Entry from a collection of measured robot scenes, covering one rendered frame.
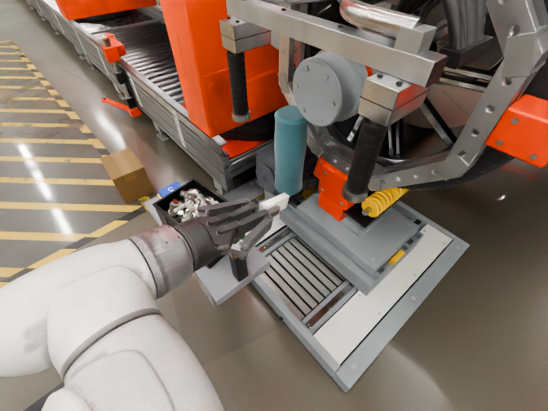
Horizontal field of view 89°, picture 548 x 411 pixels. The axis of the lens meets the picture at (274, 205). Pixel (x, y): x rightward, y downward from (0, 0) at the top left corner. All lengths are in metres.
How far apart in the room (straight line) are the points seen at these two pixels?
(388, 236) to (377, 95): 0.83
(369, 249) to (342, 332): 0.31
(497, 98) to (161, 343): 0.57
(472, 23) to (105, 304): 0.52
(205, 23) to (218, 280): 0.70
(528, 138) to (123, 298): 0.60
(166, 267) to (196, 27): 0.70
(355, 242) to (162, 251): 0.84
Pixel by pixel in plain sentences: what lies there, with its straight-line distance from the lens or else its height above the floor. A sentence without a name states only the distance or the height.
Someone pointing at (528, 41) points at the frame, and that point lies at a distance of 0.56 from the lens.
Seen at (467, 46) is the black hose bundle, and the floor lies 0.98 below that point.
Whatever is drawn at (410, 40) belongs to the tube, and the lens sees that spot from 0.40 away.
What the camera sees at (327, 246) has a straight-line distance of 1.17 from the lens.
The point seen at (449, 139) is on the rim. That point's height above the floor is 0.74.
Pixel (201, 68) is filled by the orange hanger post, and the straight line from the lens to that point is 0.95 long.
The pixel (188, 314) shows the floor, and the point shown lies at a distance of 1.22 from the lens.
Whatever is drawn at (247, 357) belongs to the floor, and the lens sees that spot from 1.14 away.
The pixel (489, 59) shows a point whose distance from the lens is 1.08.
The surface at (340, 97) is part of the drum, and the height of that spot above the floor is 0.87.
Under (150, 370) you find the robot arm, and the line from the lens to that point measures 0.30.
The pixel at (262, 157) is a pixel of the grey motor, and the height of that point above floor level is 0.40.
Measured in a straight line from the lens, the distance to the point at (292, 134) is 0.72.
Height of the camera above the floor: 1.10
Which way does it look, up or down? 48 degrees down
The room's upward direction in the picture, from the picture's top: straight up
